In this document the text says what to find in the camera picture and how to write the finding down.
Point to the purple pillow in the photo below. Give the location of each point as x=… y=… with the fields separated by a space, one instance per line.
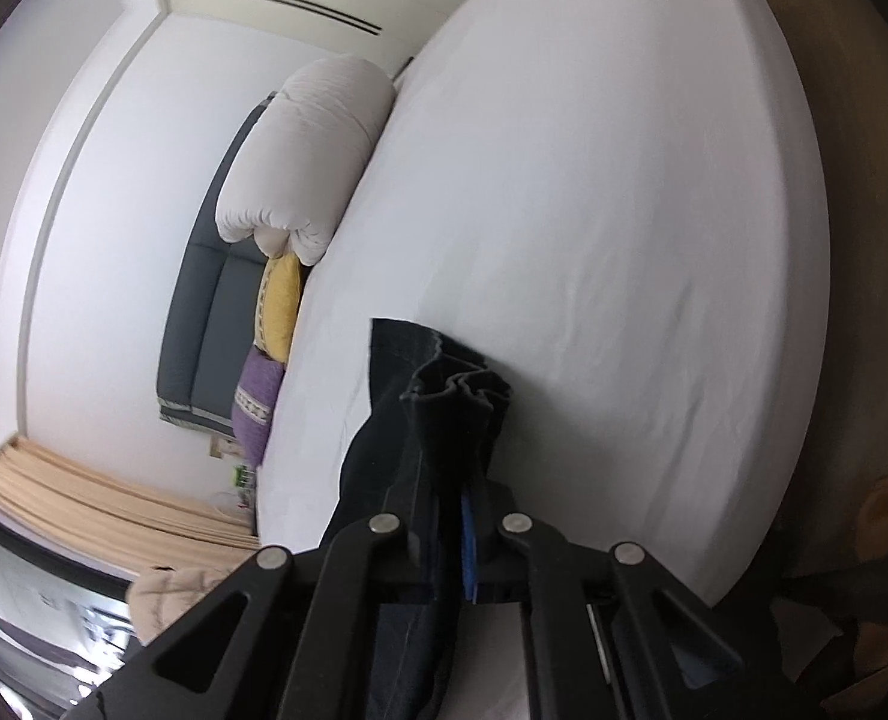
x=254 y=403

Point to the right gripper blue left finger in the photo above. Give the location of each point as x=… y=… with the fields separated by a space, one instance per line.
x=372 y=645

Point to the beige curtain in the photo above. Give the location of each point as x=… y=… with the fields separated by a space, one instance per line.
x=128 y=525

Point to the white bed mattress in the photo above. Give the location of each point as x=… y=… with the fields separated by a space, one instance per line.
x=619 y=204

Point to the beige puffer jacket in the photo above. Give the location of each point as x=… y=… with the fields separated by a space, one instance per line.
x=159 y=597

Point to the yellow pillow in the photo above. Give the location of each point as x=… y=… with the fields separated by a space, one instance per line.
x=276 y=312

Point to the person right hand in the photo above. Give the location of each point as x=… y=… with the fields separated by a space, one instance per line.
x=833 y=625

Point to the dark grey padded headboard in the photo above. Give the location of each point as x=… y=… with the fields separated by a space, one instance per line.
x=210 y=323

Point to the black denim pants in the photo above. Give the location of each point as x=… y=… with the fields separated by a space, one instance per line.
x=437 y=409

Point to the folded white duvet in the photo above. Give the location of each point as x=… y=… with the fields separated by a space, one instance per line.
x=300 y=164

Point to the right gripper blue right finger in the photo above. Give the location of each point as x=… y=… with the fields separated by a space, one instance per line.
x=519 y=559

